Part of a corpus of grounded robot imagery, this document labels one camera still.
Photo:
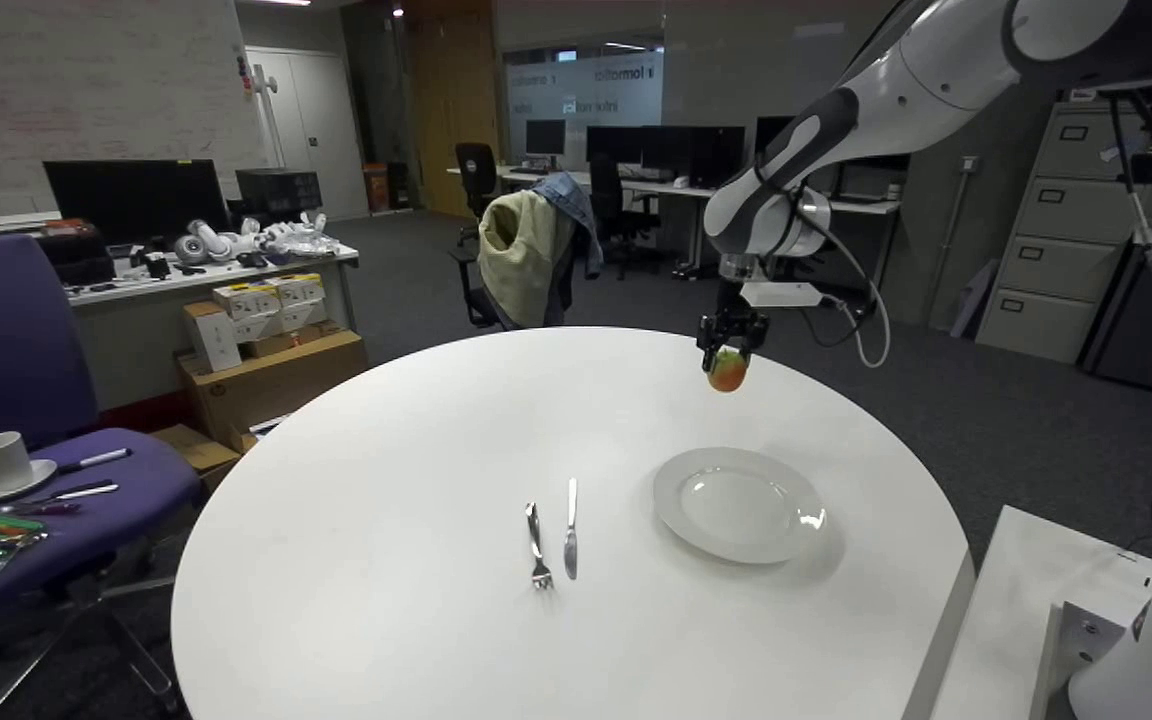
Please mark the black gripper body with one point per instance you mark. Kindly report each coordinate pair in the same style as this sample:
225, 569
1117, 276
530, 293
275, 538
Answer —
739, 323

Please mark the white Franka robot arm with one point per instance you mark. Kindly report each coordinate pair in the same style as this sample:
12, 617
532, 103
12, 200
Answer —
936, 66

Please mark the white ceramic plate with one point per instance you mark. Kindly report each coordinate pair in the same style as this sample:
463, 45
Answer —
743, 505

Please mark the long white office desk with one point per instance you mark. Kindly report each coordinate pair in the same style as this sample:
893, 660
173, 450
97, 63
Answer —
662, 189

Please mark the black computer monitor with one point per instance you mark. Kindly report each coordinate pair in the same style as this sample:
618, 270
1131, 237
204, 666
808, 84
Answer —
774, 128
544, 132
716, 148
638, 145

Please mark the blue denim jacket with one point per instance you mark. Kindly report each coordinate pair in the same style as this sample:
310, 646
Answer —
571, 200

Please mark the beige jacket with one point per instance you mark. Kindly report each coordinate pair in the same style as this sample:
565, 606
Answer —
517, 255

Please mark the silver table knife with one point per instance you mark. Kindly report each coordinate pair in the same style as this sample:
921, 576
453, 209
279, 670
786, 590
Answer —
571, 524

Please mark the black swivel office chair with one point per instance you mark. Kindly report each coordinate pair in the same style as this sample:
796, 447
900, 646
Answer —
477, 286

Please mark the silver fork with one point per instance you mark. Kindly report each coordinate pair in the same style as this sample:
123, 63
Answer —
537, 540

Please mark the black background office chair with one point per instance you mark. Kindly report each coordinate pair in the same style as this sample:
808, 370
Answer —
477, 172

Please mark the grey filing cabinet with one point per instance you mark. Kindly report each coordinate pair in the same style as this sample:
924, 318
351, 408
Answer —
1071, 225

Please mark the wooden door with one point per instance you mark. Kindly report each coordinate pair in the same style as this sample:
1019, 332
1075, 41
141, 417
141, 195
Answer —
450, 106

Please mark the white yellow paper bag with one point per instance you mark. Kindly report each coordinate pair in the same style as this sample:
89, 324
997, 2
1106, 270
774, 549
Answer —
296, 296
249, 302

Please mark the brown cardboard box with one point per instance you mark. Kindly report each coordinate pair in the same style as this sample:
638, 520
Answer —
279, 383

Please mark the small black desk monitor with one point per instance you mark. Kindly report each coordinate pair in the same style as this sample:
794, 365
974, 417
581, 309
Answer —
279, 195

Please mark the white door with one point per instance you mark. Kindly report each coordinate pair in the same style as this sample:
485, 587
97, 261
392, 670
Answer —
301, 132

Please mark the pile of white clutter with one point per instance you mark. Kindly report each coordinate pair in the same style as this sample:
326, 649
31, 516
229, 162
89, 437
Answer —
258, 241

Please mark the small white carton box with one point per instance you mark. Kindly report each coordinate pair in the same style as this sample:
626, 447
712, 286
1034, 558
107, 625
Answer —
212, 332

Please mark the grey cluttered desk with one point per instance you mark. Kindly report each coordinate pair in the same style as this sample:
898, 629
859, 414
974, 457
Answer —
139, 332

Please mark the wide black desk monitor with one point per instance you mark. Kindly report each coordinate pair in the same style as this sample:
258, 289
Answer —
139, 197

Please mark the small silver knife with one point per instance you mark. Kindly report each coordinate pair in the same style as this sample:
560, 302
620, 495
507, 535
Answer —
97, 457

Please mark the black box device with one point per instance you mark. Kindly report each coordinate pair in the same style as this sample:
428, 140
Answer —
76, 256

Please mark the small silver spoon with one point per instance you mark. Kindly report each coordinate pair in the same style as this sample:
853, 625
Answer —
71, 498

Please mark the purple upholstered chair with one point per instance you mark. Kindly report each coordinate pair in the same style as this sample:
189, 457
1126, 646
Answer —
16, 402

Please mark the white saucer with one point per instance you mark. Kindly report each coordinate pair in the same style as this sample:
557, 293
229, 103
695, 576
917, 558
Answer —
16, 487

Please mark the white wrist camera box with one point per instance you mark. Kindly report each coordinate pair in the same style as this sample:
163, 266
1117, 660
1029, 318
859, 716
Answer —
782, 293

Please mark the grey metal bracket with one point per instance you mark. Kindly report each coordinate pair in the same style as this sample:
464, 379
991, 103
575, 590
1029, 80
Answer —
1091, 623

